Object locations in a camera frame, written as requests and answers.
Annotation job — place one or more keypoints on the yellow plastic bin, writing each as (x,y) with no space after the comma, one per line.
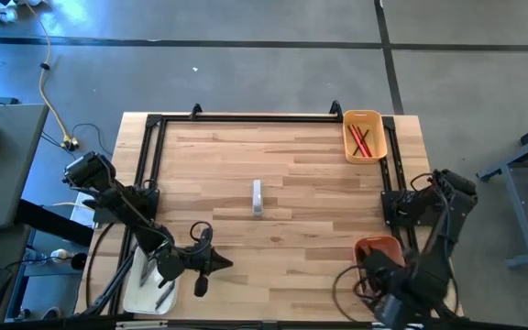
(378,133)

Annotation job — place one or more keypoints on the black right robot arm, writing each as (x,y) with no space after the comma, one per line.
(452,215)

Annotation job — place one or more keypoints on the white plug adapter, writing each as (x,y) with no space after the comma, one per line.
(61,254)

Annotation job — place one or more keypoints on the black aluminium table frame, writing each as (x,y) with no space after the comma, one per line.
(245,118)

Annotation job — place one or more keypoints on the grey desk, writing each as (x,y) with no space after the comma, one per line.
(3,174)

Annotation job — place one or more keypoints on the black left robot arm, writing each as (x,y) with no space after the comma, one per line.
(122,201)

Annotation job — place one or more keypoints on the brown red pencil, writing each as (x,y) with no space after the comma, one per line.
(367,146)

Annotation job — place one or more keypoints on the grey metal table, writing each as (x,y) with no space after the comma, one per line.
(518,211)

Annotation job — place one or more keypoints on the silver metal bracket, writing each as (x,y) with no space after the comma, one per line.
(140,324)
(401,327)

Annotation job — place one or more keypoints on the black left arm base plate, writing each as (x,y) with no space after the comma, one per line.
(108,216)

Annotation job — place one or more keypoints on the black round puck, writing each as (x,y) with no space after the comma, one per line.
(79,261)

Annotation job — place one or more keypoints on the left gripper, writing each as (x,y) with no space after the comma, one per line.
(200,263)

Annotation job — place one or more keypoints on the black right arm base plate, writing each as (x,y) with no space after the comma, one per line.
(394,215)

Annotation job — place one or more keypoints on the white paper sheet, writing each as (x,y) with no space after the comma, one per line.
(83,201)

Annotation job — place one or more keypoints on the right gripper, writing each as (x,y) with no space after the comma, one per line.
(385,275)

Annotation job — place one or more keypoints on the white eraser stick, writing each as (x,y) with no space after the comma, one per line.
(257,197)

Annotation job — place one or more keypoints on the white plastic bin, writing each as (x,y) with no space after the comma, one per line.
(138,298)

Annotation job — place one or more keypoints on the grey crayon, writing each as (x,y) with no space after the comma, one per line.
(147,275)

